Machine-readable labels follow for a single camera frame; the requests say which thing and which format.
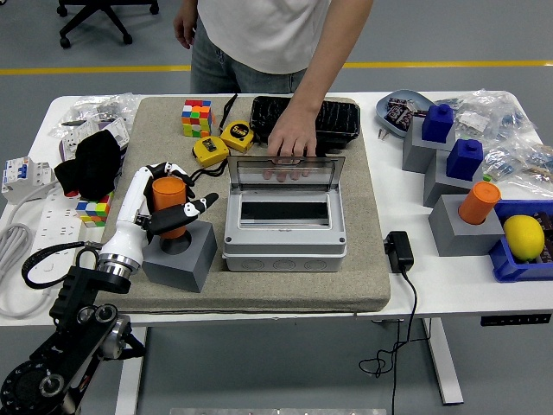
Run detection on person's right hand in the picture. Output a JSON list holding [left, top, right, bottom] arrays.
[[172, 0, 199, 49]]

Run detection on yellow tape measure square label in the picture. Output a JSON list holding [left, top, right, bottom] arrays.
[[185, 135, 231, 187]]

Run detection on transparent hinged box lid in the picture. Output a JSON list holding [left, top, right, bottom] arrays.
[[226, 155, 346, 195]]

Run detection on white power strip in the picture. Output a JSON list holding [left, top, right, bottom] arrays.
[[23, 188, 87, 286]]

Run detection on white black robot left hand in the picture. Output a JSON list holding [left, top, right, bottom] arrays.
[[99, 161, 219, 264]]

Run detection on black table control panel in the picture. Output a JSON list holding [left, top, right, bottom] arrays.
[[480, 313, 553, 327]]

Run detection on blue-grey bowl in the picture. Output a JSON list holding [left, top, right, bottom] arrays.
[[375, 89, 435, 139]]

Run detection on black office chair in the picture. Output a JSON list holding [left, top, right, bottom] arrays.
[[55, 0, 160, 49]]

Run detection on colourful puzzle cube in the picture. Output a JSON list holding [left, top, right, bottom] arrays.
[[181, 99, 215, 138], [75, 192, 114, 228]]

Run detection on yellow lemon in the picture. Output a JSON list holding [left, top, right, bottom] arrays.
[[503, 214, 545, 262]]

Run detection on person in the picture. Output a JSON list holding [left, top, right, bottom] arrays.
[[172, 0, 375, 182]]

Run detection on orange cylinder battery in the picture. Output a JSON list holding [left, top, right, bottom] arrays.
[[458, 181, 502, 225], [150, 176, 188, 240]]

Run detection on grey-brown mat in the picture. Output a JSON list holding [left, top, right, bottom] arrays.
[[91, 95, 392, 315]]

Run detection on grey block with round hole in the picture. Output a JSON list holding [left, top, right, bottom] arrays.
[[141, 220, 219, 294], [428, 194, 505, 258]]

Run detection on dark parts in bin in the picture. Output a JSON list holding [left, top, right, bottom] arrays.
[[533, 210, 553, 265]]

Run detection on dark wrapped candy pile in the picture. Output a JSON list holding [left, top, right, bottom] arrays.
[[385, 98, 427, 130]]

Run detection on black crinkled plastic tray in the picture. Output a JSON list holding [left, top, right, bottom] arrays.
[[249, 95, 362, 142]]

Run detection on black adapter cord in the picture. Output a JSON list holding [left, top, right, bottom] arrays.
[[358, 267, 431, 415]]

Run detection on blue plastic bin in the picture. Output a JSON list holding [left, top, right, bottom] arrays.
[[489, 199, 553, 284]]

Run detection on black cloth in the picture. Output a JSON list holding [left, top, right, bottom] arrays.
[[54, 131, 124, 201]]

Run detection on white table leg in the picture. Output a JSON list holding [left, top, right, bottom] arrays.
[[423, 317, 464, 405], [114, 327, 148, 415]]

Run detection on grey plastic enclosure box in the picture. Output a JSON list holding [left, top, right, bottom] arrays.
[[221, 189, 348, 273]]

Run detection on yellow tape measure round label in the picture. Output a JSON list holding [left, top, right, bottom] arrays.
[[218, 93, 255, 152]]

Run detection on blue plastic block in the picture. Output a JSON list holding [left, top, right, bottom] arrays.
[[421, 103, 455, 144], [445, 138, 484, 181]]

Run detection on white circuit breaker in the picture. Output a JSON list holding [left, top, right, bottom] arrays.
[[0, 156, 57, 204]]

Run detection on black power adapter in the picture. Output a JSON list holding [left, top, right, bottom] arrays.
[[384, 231, 415, 274]]

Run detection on person's left hand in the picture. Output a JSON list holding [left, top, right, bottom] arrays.
[[262, 107, 320, 182]]

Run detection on clear bag of parts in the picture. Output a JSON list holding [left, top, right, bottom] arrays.
[[481, 142, 553, 195], [435, 89, 541, 144], [60, 93, 142, 131]]

